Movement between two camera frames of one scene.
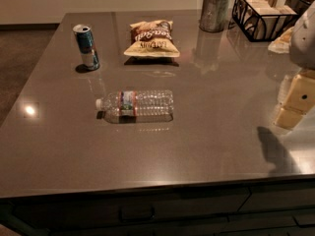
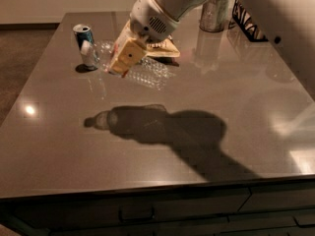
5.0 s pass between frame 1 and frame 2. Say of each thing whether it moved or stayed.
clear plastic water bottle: moved
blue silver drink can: stayed
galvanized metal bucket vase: stayed
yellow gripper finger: moved
